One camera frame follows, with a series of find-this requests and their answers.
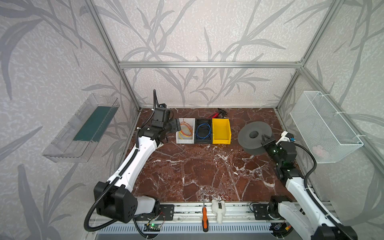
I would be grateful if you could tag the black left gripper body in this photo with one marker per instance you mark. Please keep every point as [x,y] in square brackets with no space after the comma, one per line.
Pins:
[172,125]

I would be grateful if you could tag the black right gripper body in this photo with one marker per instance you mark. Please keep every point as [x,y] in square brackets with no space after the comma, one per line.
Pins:
[268,144]

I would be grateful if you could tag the grey perforated cable spool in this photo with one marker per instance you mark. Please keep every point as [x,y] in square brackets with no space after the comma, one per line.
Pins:
[250,137]

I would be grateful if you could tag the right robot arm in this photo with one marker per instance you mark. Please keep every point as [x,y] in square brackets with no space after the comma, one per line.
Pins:
[315,222]

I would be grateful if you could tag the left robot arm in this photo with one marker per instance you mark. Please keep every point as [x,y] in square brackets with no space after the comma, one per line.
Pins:
[114,200]

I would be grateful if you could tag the white plastic bin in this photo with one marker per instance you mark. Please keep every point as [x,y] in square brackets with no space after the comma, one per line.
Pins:
[187,133]

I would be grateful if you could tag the pink object in basket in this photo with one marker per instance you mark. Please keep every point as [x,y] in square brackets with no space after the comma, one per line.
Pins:
[320,151]

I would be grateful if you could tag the black plastic bin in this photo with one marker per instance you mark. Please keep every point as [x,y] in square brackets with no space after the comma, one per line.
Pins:
[203,131]

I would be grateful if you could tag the yellow plastic bin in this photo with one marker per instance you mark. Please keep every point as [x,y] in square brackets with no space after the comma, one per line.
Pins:
[221,131]

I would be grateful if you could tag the white plastic part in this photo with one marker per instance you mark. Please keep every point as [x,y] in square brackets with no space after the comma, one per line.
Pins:
[219,209]

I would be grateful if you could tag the green circuit board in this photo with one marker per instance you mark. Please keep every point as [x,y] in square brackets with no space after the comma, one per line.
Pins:
[149,228]

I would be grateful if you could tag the white wire mesh basket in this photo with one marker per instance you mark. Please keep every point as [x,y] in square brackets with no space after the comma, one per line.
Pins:
[320,123]

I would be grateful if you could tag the aluminium frame profile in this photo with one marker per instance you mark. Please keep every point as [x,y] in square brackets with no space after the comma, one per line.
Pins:
[234,65]

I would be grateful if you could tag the clear plastic wall tray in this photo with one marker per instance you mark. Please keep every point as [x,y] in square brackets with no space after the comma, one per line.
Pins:
[79,138]

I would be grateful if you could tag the orange handled screwdriver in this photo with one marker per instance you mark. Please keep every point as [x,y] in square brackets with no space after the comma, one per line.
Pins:
[205,221]

